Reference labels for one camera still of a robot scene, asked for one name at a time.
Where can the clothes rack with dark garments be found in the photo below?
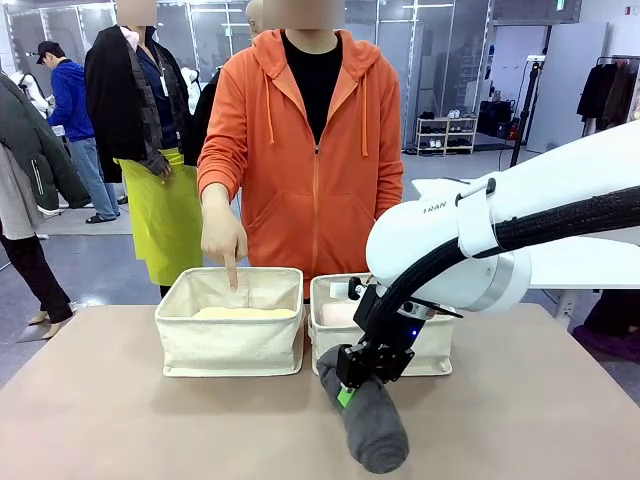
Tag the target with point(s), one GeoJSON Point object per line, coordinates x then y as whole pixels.
{"type": "Point", "coordinates": [600, 95]}

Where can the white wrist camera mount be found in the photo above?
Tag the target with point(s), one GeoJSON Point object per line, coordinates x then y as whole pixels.
{"type": "Point", "coordinates": [340, 289]}

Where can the person in grey padded coat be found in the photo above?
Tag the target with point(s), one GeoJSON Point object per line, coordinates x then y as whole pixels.
{"type": "Point", "coordinates": [30, 145]}

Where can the person's left forearm orange sleeve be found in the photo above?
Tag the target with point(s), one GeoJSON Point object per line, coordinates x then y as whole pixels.
{"type": "Point", "coordinates": [392, 185]}

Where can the grey towel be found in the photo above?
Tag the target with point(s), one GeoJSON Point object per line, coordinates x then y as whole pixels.
{"type": "Point", "coordinates": [375, 430]}

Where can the black tripod stand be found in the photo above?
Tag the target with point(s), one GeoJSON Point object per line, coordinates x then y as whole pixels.
{"type": "Point", "coordinates": [525, 110]}

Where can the cream fabric storage basket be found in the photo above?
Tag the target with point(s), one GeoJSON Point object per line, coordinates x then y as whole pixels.
{"type": "Point", "coordinates": [230, 345]}
{"type": "Point", "coordinates": [430, 350]}

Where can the person's right forearm orange sleeve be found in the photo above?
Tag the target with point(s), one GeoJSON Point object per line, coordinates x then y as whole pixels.
{"type": "Point", "coordinates": [215, 160]}

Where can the pink towel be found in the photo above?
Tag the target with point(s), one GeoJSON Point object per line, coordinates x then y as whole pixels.
{"type": "Point", "coordinates": [337, 314]}

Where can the purple cloth heap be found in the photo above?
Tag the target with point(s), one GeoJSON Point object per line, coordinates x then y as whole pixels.
{"type": "Point", "coordinates": [605, 345]}

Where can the person in orange hoodie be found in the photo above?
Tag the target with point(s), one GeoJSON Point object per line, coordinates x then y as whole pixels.
{"type": "Point", "coordinates": [310, 200]}

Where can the yellow folded towel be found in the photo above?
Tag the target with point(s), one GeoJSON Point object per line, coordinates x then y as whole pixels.
{"type": "Point", "coordinates": [245, 313]}

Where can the person in yellow apron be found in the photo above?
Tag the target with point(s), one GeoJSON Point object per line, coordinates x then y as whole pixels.
{"type": "Point", "coordinates": [150, 215]}

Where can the white mannequin torso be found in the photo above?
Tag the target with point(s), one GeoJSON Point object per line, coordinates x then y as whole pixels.
{"type": "Point", "coordinates": [27, 85]}

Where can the wooden shoe rack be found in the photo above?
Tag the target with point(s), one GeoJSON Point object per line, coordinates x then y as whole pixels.
{"type": "Point", "coordinates": [440, 135]}

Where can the man in blue jacket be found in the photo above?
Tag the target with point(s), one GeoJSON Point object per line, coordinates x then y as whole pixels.
{"type": "Point", "coordinates": [70, 110]}

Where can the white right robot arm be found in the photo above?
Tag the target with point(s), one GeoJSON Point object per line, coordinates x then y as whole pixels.
{"type": "Point", "coordinates": [425, 240]}

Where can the person's right hand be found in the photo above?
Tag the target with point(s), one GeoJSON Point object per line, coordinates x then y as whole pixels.
{"type": "Point", "coordinates": [222, 230]}

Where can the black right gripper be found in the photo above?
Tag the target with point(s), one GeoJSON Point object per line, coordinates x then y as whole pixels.
{"type": "Point", "coordinates": [390, 335]}

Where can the bald mannequin in black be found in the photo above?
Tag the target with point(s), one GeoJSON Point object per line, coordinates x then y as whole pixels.
{"type": "Point", "coordinates": [253, 20]}

